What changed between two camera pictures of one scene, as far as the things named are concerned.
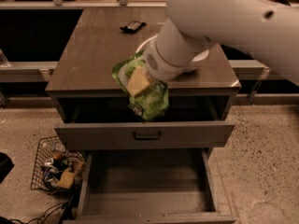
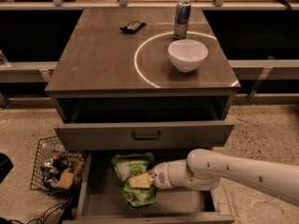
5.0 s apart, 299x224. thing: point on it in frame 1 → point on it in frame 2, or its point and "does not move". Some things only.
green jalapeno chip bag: x=149 y=99 → x=132 y=165
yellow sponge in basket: x=66 y=179 does not move
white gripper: x=159 y=66 → x=160 y=175
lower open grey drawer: x=151 y=186 does not move
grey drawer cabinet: x=84 y=82 does not move
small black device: x=133 y=27 does not move
